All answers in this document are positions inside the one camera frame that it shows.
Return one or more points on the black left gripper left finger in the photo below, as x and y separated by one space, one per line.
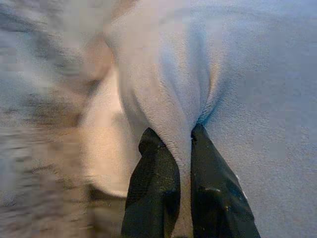
153 193

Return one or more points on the grey fleece pillow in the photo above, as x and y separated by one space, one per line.
247 74

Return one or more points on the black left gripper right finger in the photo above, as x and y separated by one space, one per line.
215 198

